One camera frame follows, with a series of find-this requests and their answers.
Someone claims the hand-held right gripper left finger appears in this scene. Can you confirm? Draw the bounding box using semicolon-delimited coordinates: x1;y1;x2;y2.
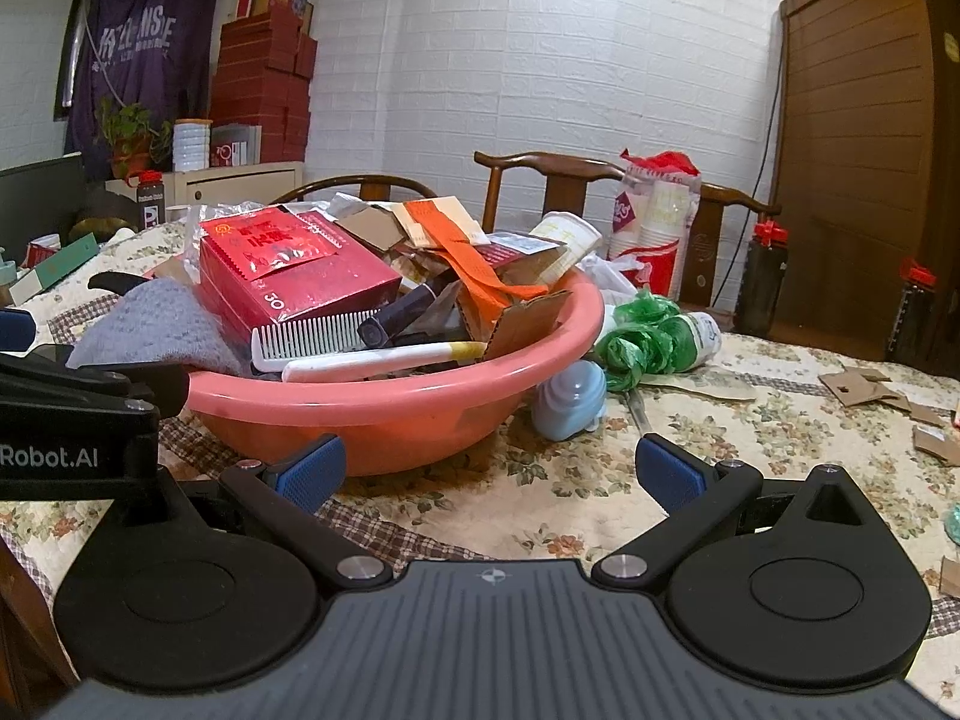
112;435;392;590

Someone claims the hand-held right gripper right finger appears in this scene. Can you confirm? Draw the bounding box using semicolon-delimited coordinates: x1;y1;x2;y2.
592;435;875;590

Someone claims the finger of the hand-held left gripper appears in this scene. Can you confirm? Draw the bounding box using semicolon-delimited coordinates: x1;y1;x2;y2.
0;309;37;352
0;352;190;421

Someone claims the pink plastic basin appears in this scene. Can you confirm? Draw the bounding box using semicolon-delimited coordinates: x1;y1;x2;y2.
146;262;607;477

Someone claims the long green box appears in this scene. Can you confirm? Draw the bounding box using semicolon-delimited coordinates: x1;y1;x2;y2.
10;232;103;306

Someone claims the grey-blue knitted cloth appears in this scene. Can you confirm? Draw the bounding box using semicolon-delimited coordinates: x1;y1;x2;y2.
66;277;250;377

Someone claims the beige cardboard strip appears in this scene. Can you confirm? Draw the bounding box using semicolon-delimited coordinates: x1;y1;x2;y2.
636;371;758;404

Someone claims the light blue plastic bottle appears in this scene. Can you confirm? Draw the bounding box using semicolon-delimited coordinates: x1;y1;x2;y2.
533;360;607;442

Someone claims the white stick with yellow tip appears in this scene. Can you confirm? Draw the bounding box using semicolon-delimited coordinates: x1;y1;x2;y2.
282;341;488;385

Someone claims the green plastic bag roll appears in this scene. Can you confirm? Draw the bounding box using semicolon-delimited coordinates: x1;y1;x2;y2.
595;295;704;392

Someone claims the white plastic comb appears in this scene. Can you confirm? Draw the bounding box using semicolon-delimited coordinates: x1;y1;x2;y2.
250;310;385;374

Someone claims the white bottle with green label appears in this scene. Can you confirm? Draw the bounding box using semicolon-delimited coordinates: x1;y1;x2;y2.
675;311;723;373

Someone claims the dark monitor screen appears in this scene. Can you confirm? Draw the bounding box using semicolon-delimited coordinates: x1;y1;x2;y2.
0;152;88;242

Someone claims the black cosmetic tube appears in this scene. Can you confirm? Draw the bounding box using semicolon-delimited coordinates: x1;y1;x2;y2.
358;277;460;350

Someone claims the dark bottle with red cap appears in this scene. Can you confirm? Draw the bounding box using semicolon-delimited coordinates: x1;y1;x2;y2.
135;171;167;230
883;258;940;362
733;219;791;336

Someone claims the red cardboard box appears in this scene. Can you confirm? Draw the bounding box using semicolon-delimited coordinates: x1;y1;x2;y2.
199;208;404;342

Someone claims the white plastic bag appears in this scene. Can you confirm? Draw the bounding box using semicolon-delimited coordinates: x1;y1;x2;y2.
583;253;640;302

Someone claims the brown cardboard piece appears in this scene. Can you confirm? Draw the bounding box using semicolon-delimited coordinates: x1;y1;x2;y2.
456;289;575;362

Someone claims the potted green plant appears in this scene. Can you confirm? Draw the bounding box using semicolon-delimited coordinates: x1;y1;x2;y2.
96;97;175;181

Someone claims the pile of cardboard scraps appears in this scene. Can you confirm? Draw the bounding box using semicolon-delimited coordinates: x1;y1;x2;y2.
816;366;960;467

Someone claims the bagged stack of paper cups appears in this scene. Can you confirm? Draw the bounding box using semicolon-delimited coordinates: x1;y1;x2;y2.
606;150;704;302

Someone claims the white low cabinet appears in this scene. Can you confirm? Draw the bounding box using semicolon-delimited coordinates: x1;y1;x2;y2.
105;161;306;209

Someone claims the white instant noodle cup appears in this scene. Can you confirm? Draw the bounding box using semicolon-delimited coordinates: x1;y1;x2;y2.
527;211;603;284

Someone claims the white canister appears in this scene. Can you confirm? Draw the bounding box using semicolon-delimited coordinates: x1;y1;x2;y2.
172;118;212;173

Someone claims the red and white packet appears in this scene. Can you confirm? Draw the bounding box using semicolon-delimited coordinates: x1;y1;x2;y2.
480;232;572;287

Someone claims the red and white box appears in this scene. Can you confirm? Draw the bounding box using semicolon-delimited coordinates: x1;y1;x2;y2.
210;124;263;167

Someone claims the beige card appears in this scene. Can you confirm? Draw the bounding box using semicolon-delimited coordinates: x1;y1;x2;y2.
396;195;490;250

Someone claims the round-back wooden chair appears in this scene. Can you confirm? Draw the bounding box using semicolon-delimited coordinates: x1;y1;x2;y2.
268;175;441;205

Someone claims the straight-back wooden chair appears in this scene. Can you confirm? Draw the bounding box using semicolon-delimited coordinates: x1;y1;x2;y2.
474;151;782;316

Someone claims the purple hanging banner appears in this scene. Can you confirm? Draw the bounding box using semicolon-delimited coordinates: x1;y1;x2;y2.
62;0;227;160

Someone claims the stack of red boxes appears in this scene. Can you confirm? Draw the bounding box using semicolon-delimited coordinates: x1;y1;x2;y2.
208;0;320;164

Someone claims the brown wooden wardrobe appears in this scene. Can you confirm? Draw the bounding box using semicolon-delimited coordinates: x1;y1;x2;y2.
771;0;960;362

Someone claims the orange fabric strap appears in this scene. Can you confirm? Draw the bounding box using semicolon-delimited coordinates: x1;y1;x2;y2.
405;199;554;325

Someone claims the black wall cable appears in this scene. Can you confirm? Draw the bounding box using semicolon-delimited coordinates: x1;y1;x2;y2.
718;4;790;310

